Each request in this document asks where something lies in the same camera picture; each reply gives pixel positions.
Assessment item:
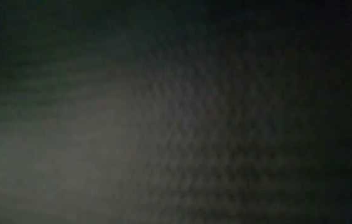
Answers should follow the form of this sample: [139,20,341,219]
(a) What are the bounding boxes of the teal microfiber towel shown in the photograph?
[0,0,352,224]

